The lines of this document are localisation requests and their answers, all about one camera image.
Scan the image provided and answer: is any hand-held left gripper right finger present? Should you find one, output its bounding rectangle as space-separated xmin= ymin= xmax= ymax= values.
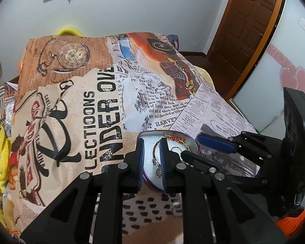
xmin=160 ymin=138 xmax=288 ymax=244

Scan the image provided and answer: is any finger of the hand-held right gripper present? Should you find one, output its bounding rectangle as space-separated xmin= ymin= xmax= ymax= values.
xmin=181 ymin=150 xmax=270 ymax=192
xmin=196 ymin=131 xmax=283 ymax=169

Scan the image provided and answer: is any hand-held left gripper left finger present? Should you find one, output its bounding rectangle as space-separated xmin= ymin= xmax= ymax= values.
xmin=20 ymin=140 xmax=145 ymax=244

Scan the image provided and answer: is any purple heart-shaped tin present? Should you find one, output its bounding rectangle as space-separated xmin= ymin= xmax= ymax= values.
xmin=137 ymin=130 xmax=200 ymax=192

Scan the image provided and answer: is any copper bead bracelet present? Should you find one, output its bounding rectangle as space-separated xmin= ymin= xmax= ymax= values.
xmin=152 ymin=140 xmax=166 ymax=177

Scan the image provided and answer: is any red gold chain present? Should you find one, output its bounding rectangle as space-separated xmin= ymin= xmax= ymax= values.
xmin=164 ymin=134 xmax=187 ymax=146

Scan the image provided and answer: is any white heart print sliding door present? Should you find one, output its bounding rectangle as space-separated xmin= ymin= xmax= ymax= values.
xmin=231 ymin=0 xmax=305 ymax=134

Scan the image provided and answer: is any orange cloth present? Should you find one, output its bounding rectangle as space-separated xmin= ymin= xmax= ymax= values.
xmin=276 ymin=208 xmax=305 ymax=235

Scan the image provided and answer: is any newspaper print blanket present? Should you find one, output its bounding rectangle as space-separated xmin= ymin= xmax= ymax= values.
xmin=5 ymin=32 xmax=260 ymax=244

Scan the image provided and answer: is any dark blue bag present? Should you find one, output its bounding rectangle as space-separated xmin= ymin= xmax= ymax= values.
xmin=168 ymin=34 xmax=180 ymax=50

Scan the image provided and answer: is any brown wooden door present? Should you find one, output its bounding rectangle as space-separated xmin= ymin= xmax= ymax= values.
xmin=207 ymin=0 xmax=281 ymax=99

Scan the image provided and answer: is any striped patchwork blanket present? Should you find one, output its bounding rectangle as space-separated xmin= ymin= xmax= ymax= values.
xmin=0 ymin=83 xmax=19 ymax=133

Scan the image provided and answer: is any yellow curved object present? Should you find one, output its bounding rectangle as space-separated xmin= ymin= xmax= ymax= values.
xmin=56 ymin=25 xmax=84 ymax=37

